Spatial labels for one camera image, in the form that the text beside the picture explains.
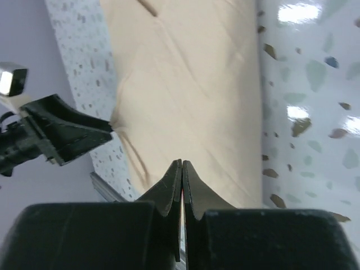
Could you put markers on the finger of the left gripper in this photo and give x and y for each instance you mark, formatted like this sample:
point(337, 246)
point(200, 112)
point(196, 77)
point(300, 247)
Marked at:
point(65, 148)
point(53, 113)

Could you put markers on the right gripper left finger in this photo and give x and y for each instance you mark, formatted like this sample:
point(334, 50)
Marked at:
point(144, 234)

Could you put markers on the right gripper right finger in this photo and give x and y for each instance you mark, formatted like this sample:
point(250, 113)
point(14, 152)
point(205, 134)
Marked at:
point(219, 236)

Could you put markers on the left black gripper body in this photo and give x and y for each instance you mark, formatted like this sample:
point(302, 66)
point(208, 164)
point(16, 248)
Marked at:
point(17, 146)

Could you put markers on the beige cloth drape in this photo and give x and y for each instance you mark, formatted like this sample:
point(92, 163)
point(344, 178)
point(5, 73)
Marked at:
point(189, 88)

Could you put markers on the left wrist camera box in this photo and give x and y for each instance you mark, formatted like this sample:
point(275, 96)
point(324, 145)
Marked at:
point(13, 81)

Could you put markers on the aluminium frame rails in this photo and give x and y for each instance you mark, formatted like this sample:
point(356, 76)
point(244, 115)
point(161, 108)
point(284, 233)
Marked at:
point(105, 191)

